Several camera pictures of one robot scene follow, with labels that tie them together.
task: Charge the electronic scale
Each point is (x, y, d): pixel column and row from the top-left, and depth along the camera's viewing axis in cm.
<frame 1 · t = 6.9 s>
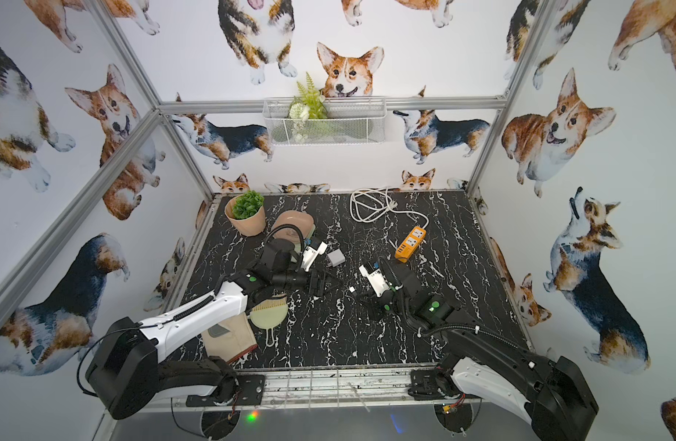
left hand: (338, 279, 76), fingers open
right hand: (356, 298, 76), fingers closed
white USB charger block: (336, 257, 99), point 3 cm above the table
terracotta pot with plant: (247, 213, 102), point 11 cm above the table
orange power strip: (410, 244, 102), point 3 cm above the table

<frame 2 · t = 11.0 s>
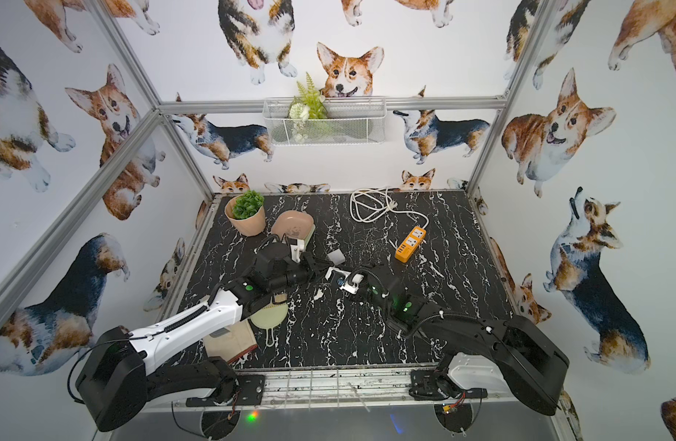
left hand: (338, 261, 75), fingers closed
right hand: (338, 264, 77), fingers closed
the named things where they were.

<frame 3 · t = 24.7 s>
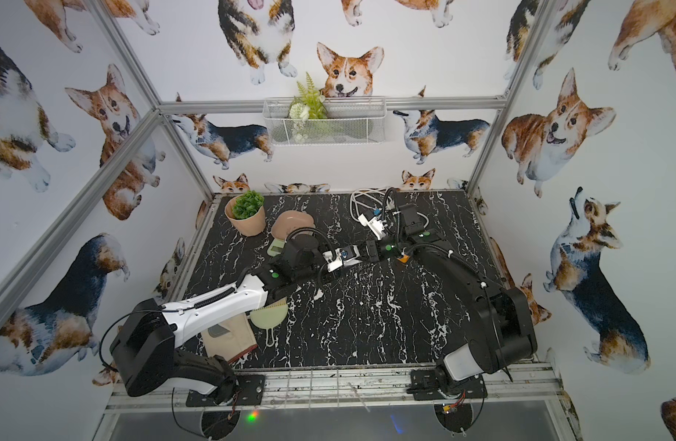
left hand: (349, 250, 79), fingers open
right hand: (349, 254, 77), fingers open
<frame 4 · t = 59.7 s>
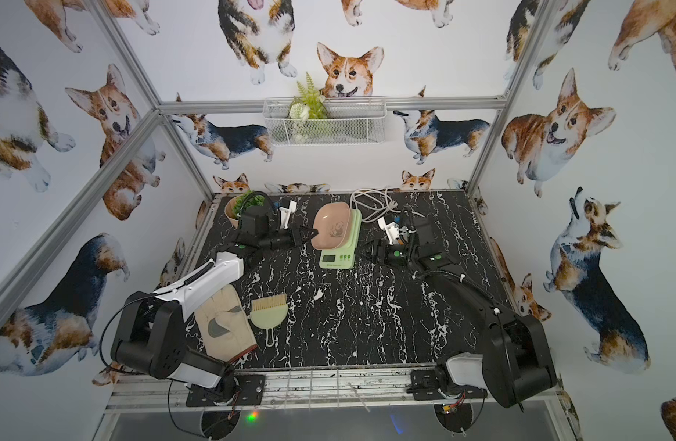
left hand: (321, 228, 82), fingers closed
right hand: (357, 252, 77), fingers open
